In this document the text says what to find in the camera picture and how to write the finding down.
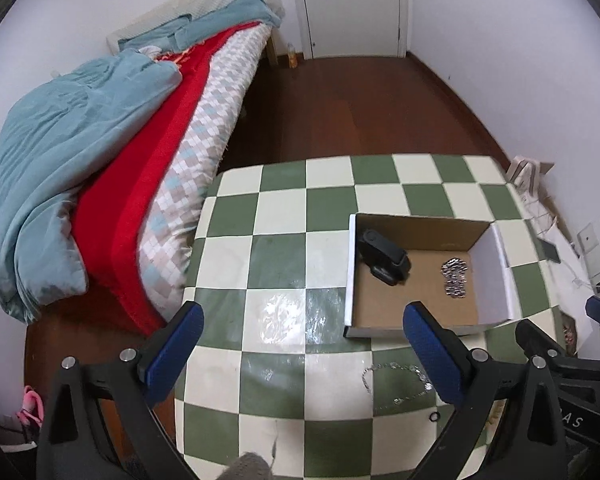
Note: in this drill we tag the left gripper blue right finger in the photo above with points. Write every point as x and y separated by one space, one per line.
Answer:
442 354

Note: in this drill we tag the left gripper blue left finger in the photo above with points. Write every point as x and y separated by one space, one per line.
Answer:
166 352

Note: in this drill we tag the black fitness band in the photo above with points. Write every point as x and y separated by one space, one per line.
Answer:
387 261

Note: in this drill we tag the black smartphone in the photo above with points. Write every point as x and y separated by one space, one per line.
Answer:
548 251

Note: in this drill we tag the white cardboard box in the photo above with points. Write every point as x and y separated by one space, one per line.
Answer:
459 271

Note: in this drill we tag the pink slippers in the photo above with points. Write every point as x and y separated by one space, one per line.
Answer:
32 409

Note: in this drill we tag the bed with red sheet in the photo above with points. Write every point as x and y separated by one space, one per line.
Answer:
170 159

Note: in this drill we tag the teal blue blanket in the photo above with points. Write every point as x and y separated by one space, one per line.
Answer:
80 150

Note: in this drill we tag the small bottle on floor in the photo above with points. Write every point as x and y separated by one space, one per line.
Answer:
292 56

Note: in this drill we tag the white door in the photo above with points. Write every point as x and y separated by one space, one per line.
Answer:
353 28

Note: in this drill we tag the white wall socket strip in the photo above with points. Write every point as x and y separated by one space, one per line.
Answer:
589 247

